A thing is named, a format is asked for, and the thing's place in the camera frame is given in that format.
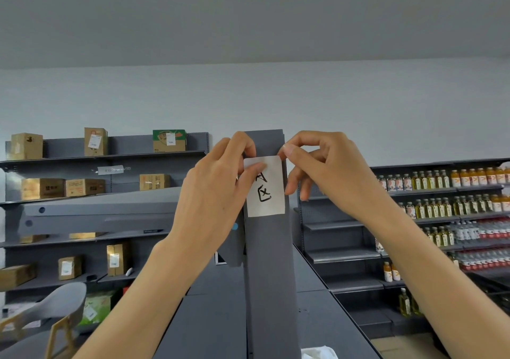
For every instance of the person's left hand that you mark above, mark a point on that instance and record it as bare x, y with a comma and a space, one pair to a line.
207, 203

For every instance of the person's right hand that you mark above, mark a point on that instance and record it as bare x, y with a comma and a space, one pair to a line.
342, 175

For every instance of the person's left thumb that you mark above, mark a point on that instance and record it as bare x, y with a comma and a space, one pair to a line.
254, 173

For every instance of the person's right thumb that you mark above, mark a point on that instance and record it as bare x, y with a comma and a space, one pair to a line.
297, 152

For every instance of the person's right middle finger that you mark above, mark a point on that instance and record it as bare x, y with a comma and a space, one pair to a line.
294, 179

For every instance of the white handwritten paper label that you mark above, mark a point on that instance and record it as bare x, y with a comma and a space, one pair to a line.
267, 195

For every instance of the person's left forearm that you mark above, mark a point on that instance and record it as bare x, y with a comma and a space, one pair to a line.
151, 295

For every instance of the person's right forearm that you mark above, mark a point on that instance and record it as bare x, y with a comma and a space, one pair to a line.
438, 283

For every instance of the green topped cardboard box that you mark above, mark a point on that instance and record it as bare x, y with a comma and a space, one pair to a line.
169, 141

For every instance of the brown box with white label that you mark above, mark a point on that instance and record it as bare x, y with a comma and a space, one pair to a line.
69, 268
154, 182

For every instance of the row of white labelled bottles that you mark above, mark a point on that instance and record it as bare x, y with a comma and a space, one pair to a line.
394, 182

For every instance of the orange juice bottle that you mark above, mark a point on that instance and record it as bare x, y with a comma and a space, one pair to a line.
395, 274
387, 273

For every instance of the row of yellow oil bottles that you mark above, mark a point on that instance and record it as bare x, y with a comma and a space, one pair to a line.
452, 207
430, 180
439, 236

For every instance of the white shelf tag strip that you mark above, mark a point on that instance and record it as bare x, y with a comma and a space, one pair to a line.
111, 169

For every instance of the grey gondola shelf unit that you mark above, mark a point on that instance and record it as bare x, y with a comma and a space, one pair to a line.
99, 211

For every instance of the tall brown box white label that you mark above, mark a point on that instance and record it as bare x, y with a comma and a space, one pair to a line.
95, 141
116, 260

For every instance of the yellow oil bottle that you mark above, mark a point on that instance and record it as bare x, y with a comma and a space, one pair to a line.
404, 303

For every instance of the wide brown cardboard box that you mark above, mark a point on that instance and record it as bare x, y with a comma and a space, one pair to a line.
43, 189
85, 187

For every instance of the white crumpled plastic bag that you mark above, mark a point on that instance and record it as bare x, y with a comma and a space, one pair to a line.
318, 352

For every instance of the flat brown cardboard box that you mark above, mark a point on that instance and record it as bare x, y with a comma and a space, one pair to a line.
16, 277
85, 235

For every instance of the row of orange juice bottles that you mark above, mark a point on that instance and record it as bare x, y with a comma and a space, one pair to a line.
480, 176
501, 203

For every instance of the row of red labelled water bottles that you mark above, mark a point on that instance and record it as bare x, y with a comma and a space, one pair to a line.
482, 230
484, 260

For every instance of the green and white carton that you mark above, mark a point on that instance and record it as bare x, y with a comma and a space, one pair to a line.
97, 309

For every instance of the grey chair with wooden legs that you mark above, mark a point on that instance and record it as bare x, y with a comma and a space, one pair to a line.
55, 303

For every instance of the white flat package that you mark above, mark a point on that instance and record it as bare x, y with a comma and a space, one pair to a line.
18, 315

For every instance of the grey wall shelving with bottles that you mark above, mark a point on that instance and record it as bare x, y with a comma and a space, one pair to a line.
342, 251

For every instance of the grey shelf end post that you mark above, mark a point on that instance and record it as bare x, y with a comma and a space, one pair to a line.
271, 275

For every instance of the grey wall shelving with boxes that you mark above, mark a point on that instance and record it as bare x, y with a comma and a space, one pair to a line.
127, 145

